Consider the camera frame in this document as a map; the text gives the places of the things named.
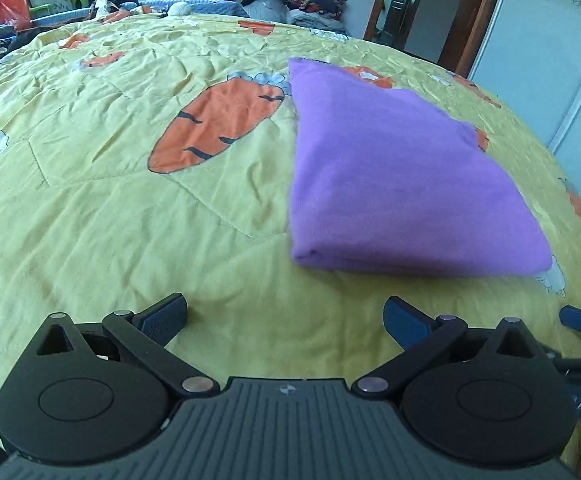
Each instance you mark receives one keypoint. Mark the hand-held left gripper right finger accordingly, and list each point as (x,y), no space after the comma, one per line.
(408,322)

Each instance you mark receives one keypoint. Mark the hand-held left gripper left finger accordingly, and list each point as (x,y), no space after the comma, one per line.
(163,317)

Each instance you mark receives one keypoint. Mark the purple sweater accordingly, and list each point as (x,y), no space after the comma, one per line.
(395,175)

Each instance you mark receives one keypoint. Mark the stack of folded clothes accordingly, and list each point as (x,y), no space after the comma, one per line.
(320,20)

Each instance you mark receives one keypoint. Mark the yellow carrot print quilt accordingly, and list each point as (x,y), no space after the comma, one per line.
(120,210)

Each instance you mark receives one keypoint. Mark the white wardrobe door flower stickers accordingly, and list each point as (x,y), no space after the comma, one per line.
(545,50)

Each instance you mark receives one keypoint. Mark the white fluffy ball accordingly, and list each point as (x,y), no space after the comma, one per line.
(180,8)

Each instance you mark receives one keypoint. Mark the blue quilted blanket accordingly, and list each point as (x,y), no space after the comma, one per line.
(210,7)

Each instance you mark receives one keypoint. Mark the wooden door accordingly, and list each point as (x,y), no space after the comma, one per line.
(475,10)

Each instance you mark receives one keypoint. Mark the light grey bundle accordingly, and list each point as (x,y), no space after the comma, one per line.
(268,10)

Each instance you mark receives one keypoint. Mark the green plastic stool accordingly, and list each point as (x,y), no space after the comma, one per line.
(80,0)

